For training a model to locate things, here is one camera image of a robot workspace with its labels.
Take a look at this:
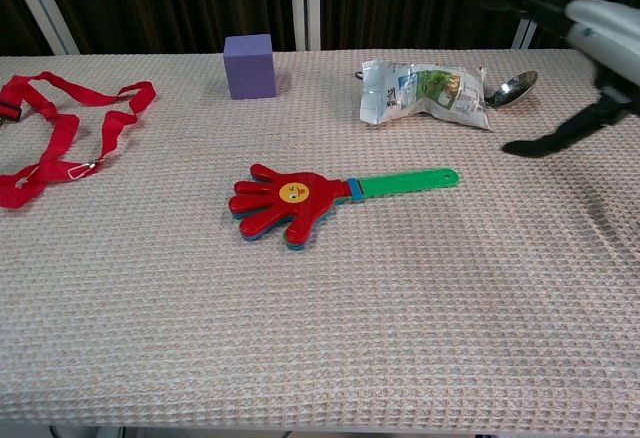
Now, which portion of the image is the metal spoon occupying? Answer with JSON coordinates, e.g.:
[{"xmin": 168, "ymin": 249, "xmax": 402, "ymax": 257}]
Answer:
[{"xmin": 353, "ymin": 70, "xmax": 539, "ymax": 108}]

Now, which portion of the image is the beige waffle-weave tablecloth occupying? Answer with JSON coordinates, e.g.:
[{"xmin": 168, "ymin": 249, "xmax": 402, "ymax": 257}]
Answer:
[{"xmin": 0, "ymin": 48, "xmax": 640, "ymax": 432}]

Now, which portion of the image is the red hand clapper toy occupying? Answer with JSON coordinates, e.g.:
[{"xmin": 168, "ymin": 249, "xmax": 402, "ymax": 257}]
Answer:
[{"xmin": 227, "ymin": 162, "xmax": 460, "ymax": 253}]

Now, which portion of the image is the silver foil snack packet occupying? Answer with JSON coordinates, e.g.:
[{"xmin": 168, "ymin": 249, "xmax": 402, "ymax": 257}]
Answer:
[{"xmin": 359, "ymin": 59, "xmax": 495, "ymax": 132}]

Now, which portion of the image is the red lanyard ribbon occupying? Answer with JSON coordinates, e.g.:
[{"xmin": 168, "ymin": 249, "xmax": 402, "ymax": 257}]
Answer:
[{"xmin": 0, "ymin": 71, "xmax": 158, "ymax": 210}]

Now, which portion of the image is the purple foam block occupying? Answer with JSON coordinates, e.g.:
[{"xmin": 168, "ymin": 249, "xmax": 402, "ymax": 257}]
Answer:
[{"xmin": 222, "ymin": 34, "xmax": 278, "ymax": 101}]

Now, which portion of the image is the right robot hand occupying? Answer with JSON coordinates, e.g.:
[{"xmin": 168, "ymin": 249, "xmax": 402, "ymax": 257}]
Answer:
[{"xmin": 478, "ymin": 0, "xmax": 640, "ymax": 158}]

